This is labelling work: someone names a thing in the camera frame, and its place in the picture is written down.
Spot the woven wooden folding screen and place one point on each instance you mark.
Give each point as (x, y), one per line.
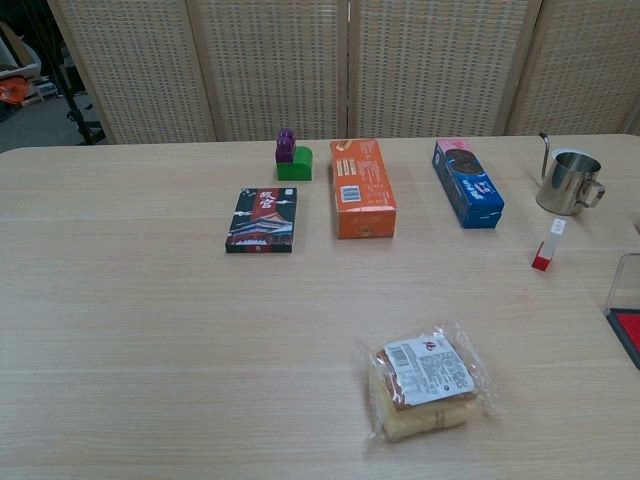
(275, 60)

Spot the blue cookie box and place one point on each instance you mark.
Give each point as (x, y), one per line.
(467, 185)

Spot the green toy block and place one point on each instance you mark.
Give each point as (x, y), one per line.
(301, 166)

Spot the red stamp pad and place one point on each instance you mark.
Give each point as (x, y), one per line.
(627, 330)

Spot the dark palace print card box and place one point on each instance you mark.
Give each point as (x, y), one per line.
(260, 220)

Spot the orange cardboard snack box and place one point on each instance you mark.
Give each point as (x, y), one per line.
(362, 185)

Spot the small red white tube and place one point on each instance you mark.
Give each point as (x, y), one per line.
(545, 250)

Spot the orange object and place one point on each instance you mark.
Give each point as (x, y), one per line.
(11, 91)

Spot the steel pitcher with thin spout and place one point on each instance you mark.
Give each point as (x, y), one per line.
(565, 185)

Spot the plastic wrapped cake slice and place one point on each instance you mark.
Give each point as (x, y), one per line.
(425, 385)

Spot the black tripod stand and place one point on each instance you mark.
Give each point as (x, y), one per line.
(84, 125)

